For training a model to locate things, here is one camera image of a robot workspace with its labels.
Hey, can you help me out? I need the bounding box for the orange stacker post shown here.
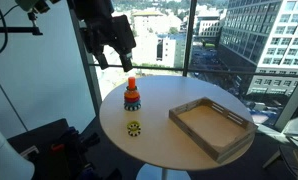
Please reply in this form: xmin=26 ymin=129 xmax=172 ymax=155
xmin=127 ymin=76 xmax=137 ymax=91

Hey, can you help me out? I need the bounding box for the orange handled clamp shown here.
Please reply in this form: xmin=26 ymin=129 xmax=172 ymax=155
xmin=50 ymin=143 xmax=66 ymax=153

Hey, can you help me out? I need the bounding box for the orange stacker ring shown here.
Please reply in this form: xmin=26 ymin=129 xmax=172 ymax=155
xmin=123 ymin=89 xmax=141 ymax=100

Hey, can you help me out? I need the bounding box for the black and white toy ring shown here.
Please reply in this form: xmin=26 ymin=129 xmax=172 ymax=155
xmin=127 ymin=126 xmax=142 ymax=138

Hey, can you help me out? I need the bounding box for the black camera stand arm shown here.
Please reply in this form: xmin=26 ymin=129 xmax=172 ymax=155
xmin=0 ymin=11 xmax=44 ymax=36

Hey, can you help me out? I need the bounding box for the camera on stand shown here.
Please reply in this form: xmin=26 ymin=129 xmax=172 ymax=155
xmin=14 ymin=0 xmax=62 ymax=14

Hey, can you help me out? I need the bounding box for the red stacker ring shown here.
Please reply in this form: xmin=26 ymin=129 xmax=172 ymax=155
xmin=123 ymin=96 xmax=142 ymax=104

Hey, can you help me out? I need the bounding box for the black office chair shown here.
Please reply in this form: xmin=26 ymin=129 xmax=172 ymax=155
xmin=262 ymin=113 xmax=298 ymax=180

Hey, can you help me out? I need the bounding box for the black equipment case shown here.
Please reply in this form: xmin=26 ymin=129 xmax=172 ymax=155
xmin=7 ymin=118 xmax=102 ymax=180

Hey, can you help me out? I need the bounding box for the thin black camera cable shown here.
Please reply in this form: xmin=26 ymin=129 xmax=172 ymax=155
xmin=0 ymin=3 xmax=19 ymax=27

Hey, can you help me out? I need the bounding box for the wooden tray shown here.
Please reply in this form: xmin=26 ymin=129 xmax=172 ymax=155
xmin=168 ymin=96 xmax=259 ymax=164

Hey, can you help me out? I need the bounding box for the blue handled clamp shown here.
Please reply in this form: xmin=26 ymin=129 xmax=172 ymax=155
xmin=57 ymin=126 xmax=80 ymax=141

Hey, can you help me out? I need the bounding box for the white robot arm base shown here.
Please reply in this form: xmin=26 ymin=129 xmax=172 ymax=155
xmin=0 ymin=116 xmax=36 ymax=180

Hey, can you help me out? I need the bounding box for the blue stacker ring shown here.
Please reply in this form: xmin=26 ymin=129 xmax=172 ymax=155
xmin=123 ymin=100 xmax=142 ymax=108

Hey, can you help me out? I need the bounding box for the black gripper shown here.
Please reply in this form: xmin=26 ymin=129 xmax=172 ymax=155
xmin=80 ymin=14 xmax=137 ymax=73

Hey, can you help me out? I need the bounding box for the yellow-green gear toy ring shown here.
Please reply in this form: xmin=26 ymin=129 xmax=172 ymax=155
xmin=127 ymin=120 xmax=142 ymax=132

